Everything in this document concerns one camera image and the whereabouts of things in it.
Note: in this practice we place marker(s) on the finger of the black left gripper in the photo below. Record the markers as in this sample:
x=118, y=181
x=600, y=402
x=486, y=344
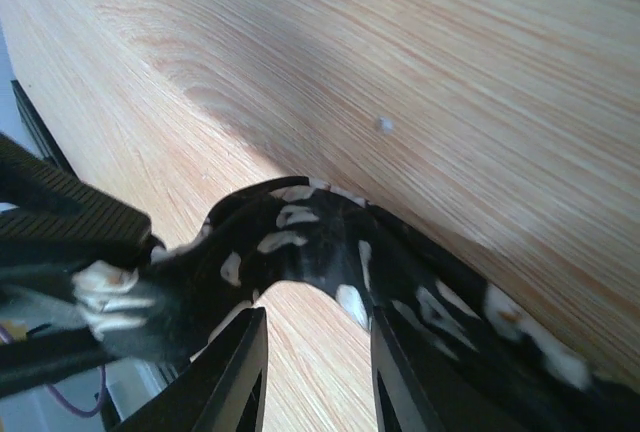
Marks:
x=49, y=358
x=52, y=206

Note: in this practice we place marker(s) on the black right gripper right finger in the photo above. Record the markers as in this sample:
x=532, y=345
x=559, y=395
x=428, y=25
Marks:
x=409, y=378

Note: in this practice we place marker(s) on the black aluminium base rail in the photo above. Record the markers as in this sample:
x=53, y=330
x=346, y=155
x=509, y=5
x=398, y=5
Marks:
x=38, y=131

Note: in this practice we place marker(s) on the black white floral tie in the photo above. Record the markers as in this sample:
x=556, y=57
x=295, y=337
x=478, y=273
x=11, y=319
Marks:
x=301, y=229

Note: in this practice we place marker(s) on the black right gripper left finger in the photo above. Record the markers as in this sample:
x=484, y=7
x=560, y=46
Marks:
x=223, y=390

